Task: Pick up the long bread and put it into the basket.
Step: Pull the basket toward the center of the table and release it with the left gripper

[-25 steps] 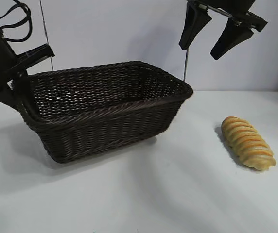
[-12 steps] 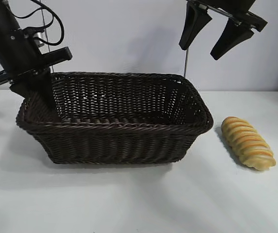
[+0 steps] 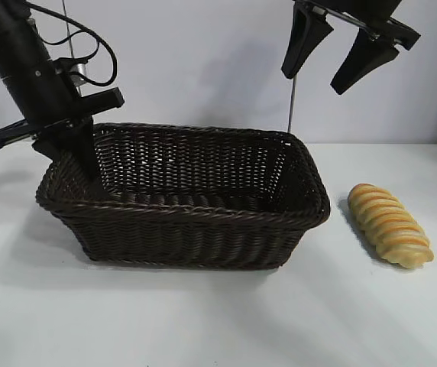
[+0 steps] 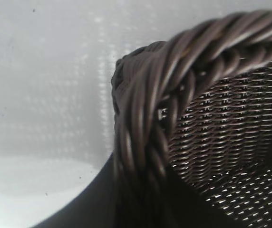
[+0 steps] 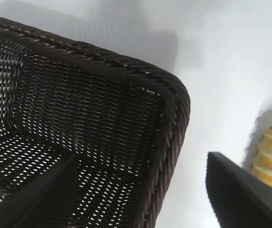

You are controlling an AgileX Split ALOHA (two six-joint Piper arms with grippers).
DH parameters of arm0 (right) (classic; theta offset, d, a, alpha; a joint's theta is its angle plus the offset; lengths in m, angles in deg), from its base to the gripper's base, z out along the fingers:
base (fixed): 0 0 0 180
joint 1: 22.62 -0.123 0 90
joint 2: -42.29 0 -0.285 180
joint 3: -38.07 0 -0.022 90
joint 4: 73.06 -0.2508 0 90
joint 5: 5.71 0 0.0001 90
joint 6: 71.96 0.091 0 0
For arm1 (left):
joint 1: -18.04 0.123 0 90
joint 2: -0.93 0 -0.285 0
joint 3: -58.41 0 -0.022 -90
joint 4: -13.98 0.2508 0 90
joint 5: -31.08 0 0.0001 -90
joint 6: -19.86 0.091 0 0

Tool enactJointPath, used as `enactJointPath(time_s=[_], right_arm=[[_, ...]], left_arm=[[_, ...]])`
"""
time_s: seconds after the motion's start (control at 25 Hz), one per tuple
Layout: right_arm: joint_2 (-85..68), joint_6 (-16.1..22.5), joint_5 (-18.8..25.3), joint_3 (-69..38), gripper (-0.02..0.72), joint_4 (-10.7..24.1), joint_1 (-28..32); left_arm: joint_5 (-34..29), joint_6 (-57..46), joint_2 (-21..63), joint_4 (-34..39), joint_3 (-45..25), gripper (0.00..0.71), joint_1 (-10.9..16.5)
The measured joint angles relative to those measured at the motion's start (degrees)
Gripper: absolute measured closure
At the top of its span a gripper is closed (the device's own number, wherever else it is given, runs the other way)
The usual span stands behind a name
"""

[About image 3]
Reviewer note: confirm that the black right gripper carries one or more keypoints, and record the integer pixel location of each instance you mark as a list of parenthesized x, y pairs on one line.
[(360, 11)]

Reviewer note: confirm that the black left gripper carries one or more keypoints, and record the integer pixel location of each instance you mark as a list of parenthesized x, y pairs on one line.
[(46, 99)]

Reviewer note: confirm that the dark brown woven basket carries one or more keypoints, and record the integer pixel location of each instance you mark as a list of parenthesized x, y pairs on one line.
[(184, 237)]

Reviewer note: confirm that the long twisted bread loaf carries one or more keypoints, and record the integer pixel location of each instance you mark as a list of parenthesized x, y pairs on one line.
[(386, 225)]

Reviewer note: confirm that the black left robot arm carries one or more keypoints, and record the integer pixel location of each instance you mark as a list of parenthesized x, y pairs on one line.
[(12, 38)]

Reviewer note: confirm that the thin metal rod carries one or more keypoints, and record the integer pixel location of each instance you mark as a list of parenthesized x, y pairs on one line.
[(291, 107), (68, 28)]

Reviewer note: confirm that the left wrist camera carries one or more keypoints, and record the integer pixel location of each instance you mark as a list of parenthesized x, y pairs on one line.
[(77, 70)]

